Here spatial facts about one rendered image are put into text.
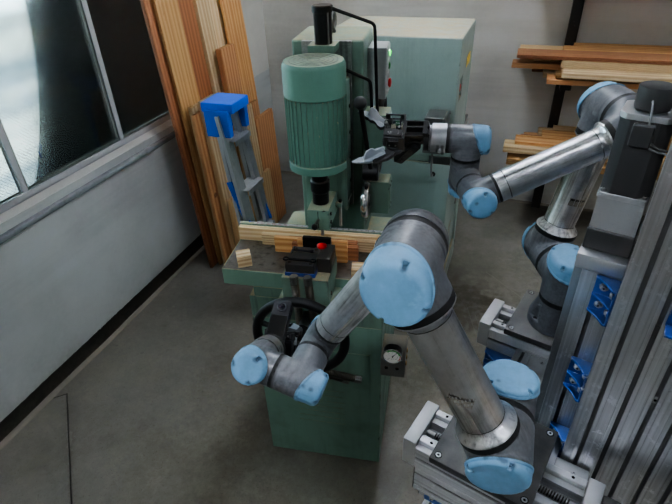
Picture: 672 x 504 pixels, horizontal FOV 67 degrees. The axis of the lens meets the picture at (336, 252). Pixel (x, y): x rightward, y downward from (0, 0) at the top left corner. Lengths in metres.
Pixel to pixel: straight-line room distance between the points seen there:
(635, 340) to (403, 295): 0.53
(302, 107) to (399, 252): 0.75
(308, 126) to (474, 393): 0.85
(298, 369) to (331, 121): 0.70
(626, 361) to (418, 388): 1.41
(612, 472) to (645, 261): 0.56
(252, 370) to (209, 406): 1.41
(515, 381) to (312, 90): 0.86
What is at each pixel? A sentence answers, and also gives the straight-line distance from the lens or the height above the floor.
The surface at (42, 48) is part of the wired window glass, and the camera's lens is 2.59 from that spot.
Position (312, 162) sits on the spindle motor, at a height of 1.24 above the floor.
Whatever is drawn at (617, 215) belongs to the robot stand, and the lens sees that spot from 1.10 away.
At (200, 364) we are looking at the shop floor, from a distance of 2.65.
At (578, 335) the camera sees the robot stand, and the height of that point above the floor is 1.05.
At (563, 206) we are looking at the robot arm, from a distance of 1.53.
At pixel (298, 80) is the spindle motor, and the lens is 1.39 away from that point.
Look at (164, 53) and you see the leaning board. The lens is 2.86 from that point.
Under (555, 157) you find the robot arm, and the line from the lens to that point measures 1.30.
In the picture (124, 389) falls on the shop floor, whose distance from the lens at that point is 2.66.
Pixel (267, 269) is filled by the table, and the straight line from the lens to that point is 1.62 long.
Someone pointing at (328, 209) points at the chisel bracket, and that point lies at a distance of 1.57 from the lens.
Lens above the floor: 1.83
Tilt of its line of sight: 34 degrees down
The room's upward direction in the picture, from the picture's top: 2 degrees counter-clockwise
